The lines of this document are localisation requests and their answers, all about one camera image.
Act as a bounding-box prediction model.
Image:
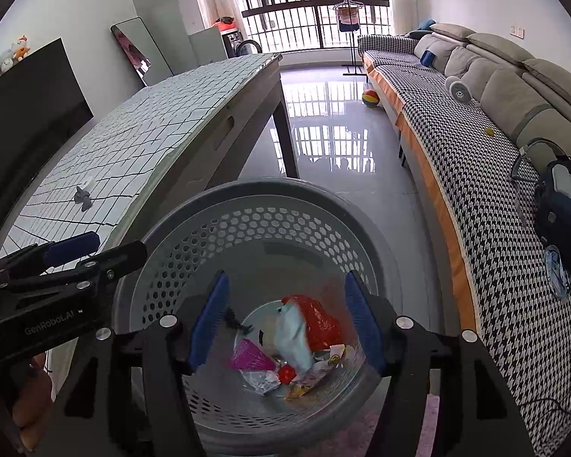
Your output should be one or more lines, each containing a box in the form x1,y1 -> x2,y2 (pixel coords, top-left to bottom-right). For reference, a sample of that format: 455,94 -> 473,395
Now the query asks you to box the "washing machine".
222,30 -> 260,58

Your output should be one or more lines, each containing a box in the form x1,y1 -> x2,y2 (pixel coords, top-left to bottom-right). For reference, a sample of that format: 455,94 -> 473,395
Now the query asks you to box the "dark blue bag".
533,157 -> 571,277

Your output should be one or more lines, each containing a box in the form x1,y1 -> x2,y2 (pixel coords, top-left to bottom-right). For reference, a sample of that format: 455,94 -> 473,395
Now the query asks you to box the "grey table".
48,53 -> 300,372

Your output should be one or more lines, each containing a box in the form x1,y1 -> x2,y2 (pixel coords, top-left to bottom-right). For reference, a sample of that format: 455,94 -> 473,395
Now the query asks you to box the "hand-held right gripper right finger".
344,271 -> 536,457

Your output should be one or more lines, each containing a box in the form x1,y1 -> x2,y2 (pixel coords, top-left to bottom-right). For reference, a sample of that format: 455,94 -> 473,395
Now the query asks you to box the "grey headset cable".
511,138 -> 567,227

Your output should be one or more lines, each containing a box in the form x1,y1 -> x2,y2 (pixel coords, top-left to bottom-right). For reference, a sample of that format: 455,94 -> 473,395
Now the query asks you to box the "red plastic bag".
281,295 -> 346,353

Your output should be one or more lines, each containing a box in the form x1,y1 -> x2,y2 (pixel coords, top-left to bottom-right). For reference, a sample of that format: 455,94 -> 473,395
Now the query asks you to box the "clear plastic wrapper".
242,371 -> 281,396

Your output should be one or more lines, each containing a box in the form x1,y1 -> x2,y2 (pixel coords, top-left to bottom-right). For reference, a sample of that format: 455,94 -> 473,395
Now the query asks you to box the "pink plastic mesh cone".
231,338 -> 277,372

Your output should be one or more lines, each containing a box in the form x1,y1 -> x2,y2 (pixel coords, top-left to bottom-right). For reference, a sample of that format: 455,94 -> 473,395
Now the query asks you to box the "black cable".
542,343 -> 571,420

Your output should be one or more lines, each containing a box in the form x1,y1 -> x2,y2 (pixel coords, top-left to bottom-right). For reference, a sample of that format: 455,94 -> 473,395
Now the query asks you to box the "window grille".
226,0 -> 391,53

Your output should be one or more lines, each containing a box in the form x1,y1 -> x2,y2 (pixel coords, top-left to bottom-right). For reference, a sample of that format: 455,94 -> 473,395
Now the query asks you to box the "black television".
0,37 -> 94,248

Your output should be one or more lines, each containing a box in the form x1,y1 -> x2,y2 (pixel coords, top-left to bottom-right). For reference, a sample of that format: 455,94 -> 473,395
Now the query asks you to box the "grey perforated bin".
112,177 -> 403,457

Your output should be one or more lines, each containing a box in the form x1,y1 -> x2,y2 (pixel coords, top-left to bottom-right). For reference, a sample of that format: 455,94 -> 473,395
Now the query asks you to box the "grey cabinet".
189,26 -> 226,66

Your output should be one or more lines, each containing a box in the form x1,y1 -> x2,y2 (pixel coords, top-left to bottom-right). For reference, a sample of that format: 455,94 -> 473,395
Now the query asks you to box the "person's left hand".
12,352 -> 54,453

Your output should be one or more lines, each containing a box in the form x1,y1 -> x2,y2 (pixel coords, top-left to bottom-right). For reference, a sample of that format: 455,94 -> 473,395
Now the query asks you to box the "houndstooth sofa cover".
358,33 -> 571,457

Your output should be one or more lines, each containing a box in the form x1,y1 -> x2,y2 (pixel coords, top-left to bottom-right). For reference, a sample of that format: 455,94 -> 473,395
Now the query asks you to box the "blue face mask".
545,245 -> 571,298

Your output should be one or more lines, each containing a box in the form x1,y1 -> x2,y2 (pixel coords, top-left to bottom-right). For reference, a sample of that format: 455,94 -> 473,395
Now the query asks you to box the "clothes drying rack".
333,0 -> 367,77

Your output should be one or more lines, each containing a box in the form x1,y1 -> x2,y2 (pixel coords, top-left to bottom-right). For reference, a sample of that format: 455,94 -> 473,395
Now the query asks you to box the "light blue white packet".
259,305 -> 315,372

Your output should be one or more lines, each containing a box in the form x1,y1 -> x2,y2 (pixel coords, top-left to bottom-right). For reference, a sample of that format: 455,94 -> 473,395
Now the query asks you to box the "pink snack packet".
285,343 -> 362,401

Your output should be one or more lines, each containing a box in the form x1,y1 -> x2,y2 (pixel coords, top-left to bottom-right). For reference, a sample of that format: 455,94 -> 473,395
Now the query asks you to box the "standing mirror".
110,18 -> 174,87

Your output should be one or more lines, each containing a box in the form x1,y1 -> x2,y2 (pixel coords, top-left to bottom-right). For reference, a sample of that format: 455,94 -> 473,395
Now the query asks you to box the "row of plush toys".
0,35 -> 32,89

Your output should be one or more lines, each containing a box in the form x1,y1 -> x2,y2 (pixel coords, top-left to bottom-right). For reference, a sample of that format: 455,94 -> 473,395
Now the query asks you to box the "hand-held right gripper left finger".
52,270 -> 231,457

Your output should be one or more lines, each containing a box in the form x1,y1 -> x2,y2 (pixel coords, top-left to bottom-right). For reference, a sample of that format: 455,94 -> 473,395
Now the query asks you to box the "beige sofa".
357,21 -> 571,457

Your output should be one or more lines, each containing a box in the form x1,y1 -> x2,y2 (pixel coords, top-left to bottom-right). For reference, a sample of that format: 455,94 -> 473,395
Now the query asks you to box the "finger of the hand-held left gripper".
0,232 -> 100,280
0,241 -> 148,297

